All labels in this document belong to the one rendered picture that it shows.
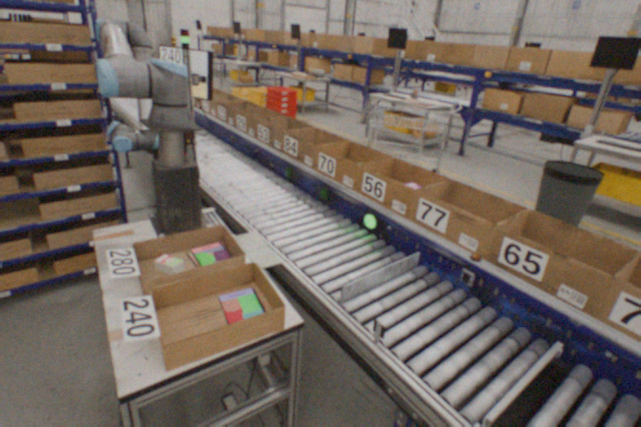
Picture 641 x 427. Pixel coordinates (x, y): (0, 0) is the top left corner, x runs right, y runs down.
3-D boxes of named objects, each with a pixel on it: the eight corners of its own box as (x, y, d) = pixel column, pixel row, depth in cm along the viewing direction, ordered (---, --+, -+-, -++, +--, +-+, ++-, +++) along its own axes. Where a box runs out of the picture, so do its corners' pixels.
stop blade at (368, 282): (339, 305, 141) (341, 286, 137) (415, 268, 167) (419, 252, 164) (340, 306, 140) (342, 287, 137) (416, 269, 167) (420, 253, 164)
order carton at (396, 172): (355, 193, 204) (358, 164, 197) (390, 183, 221) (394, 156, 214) (409, 221, 175) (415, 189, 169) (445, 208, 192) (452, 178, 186)
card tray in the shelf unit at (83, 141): (24, 156, 202) (19, 139, 199) (27, 142, 225) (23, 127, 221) (107, 149, 224) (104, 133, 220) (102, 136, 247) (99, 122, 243)
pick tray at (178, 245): (134, 263, 151) (131, 243, 147) (224, 242, 171) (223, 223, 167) (145, 305, 129) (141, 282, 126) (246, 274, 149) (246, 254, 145)
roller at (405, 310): (357, 335, 130) (359, 324, 128) (444, 286, 160) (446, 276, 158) (367, 344, 126) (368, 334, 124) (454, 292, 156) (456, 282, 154)
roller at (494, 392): (451, 424, 102) (455, 412, 100) (535, 344, 132) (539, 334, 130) (467, 439, 98) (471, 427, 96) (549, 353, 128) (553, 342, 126)
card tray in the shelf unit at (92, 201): (42, 219, 218) (38, 205, 214) (42, 200, 241) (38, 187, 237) (117, 206, 241) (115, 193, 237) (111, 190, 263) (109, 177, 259)
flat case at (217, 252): (206, 275, 144) (206, 272, 144) (191, 252, 158) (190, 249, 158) (237, 265, 152) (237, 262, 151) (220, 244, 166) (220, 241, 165)
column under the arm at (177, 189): (158, 240, 168) (150, 174, 156) (148, 216, 188) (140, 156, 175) (214, 228, 182) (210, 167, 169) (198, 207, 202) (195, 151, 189)
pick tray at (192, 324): (152, 311, 127) (148, 288, 123) (256, 281, 146) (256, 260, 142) (165, 373, 105) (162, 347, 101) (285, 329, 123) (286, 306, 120)
